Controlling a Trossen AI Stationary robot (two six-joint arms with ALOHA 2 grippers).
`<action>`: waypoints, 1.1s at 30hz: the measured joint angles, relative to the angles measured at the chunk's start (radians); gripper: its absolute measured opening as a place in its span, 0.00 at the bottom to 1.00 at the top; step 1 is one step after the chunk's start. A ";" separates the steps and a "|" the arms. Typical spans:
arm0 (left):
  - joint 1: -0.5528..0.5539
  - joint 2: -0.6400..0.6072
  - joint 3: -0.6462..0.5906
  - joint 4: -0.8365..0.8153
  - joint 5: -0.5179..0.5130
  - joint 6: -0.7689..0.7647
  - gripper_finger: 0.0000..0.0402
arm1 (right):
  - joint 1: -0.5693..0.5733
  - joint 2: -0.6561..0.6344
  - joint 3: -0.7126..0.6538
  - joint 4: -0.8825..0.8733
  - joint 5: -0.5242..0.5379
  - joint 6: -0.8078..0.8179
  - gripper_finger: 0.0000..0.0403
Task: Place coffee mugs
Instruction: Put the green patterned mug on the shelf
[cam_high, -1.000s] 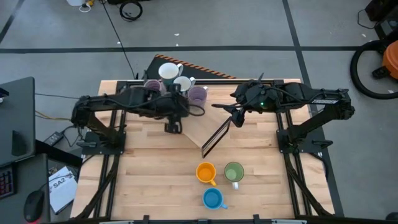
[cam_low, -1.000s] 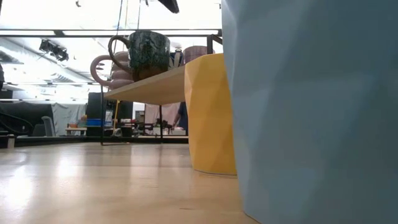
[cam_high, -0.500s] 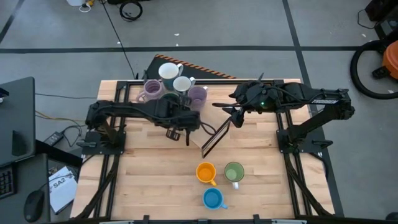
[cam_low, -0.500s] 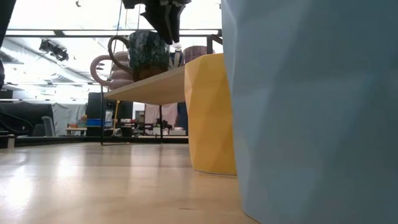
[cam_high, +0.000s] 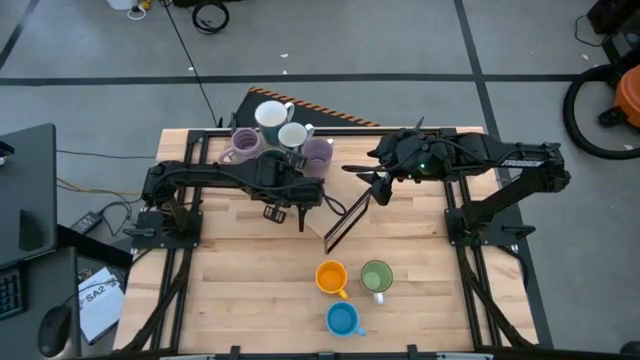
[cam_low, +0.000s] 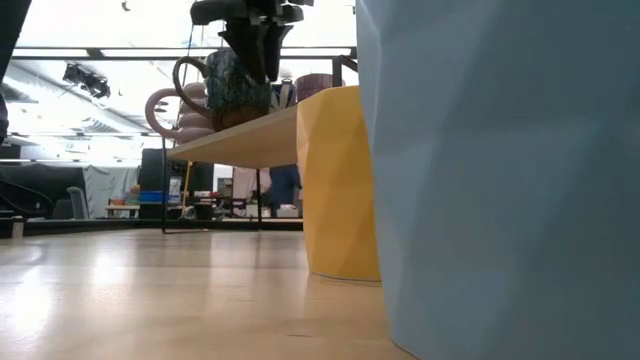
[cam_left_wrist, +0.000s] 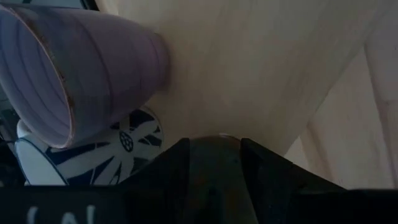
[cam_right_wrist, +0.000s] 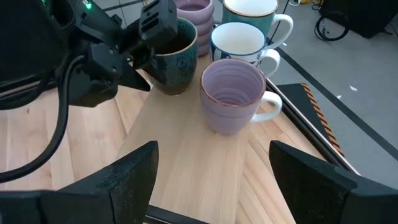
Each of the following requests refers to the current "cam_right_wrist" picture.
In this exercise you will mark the white mug blue pattern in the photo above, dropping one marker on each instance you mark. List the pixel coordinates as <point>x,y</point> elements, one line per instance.
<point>237,39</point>

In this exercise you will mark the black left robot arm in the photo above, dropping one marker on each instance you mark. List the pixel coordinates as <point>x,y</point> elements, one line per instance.
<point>25,37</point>

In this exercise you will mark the black floor case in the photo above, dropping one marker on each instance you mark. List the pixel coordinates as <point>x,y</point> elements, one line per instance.
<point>357,15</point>

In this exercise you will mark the purple ribbed mug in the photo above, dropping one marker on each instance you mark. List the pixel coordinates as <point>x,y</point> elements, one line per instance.
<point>203,18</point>

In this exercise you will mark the black ramp orange stripes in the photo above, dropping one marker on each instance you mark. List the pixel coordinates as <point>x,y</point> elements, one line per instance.
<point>295,96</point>

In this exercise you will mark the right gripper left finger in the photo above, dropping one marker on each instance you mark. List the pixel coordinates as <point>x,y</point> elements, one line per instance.
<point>130,186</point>

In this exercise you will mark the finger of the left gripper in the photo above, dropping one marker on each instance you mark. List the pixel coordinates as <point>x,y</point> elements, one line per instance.
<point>157,21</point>
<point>132,79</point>

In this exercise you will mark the dark speckled mug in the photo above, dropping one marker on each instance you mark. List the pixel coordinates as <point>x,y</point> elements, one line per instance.
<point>180,68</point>

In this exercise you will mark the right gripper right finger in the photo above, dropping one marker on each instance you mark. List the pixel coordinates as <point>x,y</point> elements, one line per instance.
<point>304,189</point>

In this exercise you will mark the black metal table frame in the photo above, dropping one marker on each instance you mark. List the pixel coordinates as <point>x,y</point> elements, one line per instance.
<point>323,152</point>

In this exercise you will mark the wooden rack board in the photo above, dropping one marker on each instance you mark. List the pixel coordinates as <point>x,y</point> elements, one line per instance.
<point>192,174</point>

